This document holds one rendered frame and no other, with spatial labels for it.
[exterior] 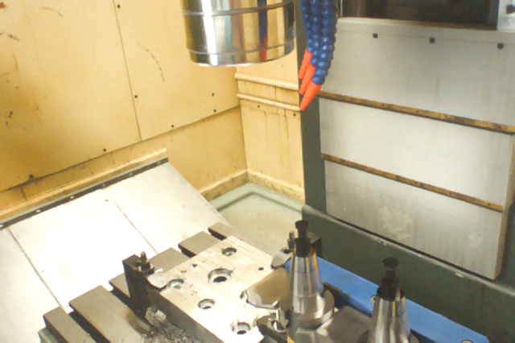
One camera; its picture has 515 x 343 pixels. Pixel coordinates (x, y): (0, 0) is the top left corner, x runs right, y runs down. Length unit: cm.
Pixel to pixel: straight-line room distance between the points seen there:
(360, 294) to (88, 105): 134
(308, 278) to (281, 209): 154
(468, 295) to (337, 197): 38
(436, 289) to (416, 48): 57
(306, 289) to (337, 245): 90
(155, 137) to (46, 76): 45
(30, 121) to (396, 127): 108
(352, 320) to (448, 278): 72
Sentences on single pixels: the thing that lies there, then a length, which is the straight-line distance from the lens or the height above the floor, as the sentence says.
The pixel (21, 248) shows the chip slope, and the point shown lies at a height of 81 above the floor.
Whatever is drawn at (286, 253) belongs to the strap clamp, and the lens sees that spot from 110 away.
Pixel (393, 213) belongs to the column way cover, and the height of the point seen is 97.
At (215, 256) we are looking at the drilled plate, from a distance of 114.
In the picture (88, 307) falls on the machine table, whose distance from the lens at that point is 124.
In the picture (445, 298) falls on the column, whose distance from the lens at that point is 135.
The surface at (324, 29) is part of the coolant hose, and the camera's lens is 63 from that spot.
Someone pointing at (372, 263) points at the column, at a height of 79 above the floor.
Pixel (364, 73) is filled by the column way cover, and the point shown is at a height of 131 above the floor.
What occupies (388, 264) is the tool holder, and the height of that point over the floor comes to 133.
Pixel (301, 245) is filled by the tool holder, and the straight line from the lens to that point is 57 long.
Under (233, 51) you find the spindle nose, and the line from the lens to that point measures 71.
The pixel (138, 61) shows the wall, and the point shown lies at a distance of 187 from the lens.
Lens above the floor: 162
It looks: 25 degrees down
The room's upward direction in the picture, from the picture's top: 6 degrees counter-clockwise
